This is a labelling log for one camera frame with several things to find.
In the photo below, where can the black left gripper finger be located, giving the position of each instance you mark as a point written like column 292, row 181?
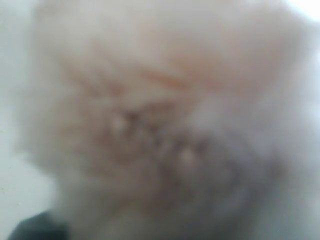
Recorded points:
column 39, row 227

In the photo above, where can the beige teddy bear striped sweater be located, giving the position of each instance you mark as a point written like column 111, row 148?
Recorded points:
column 175, row 119

